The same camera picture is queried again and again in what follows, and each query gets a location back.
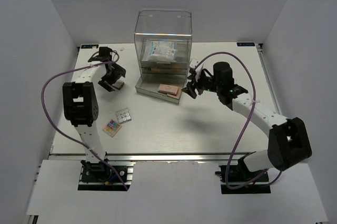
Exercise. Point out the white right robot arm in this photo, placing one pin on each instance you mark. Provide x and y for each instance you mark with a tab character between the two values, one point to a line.
288	141

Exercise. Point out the blue label sticker right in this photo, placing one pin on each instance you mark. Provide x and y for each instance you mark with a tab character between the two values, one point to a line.
245	44

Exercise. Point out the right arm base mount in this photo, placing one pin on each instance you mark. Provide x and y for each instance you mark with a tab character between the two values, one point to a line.
235	178

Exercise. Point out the blue label sticker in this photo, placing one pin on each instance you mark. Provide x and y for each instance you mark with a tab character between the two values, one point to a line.
89	46
245	44

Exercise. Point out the white cotton pad pack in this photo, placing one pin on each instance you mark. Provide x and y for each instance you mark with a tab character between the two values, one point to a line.
170	51

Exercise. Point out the blue label sticker left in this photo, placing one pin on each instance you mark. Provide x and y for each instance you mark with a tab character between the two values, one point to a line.
89	46

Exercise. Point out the clear smoky makeup organizer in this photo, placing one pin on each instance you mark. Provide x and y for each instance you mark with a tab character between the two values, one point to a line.
173	25

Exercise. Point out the pink slim makeup palette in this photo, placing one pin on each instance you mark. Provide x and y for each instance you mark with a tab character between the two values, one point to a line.
167	89

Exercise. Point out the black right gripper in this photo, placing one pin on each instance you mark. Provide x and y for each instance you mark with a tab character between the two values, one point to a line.
190	90

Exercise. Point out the brown four-pan eyeshadow palette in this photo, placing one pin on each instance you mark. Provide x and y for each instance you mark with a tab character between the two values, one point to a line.
177	93

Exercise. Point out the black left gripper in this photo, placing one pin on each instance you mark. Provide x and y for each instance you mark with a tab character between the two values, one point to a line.
118	71

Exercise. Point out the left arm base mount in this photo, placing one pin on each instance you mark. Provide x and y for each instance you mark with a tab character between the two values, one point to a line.
99	177

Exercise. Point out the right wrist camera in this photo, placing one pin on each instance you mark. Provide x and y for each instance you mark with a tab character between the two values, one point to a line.
195	68

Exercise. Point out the colourful eyeshadow palette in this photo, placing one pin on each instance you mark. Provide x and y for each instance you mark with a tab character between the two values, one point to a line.
112	127

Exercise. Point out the beige clear makeup compact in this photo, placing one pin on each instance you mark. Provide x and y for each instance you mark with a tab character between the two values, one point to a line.
118	84

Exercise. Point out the grey nine-pan eyeshadow palette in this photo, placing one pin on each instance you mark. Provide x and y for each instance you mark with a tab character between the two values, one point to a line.
123	116

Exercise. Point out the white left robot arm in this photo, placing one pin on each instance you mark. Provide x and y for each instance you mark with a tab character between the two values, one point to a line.
80	101

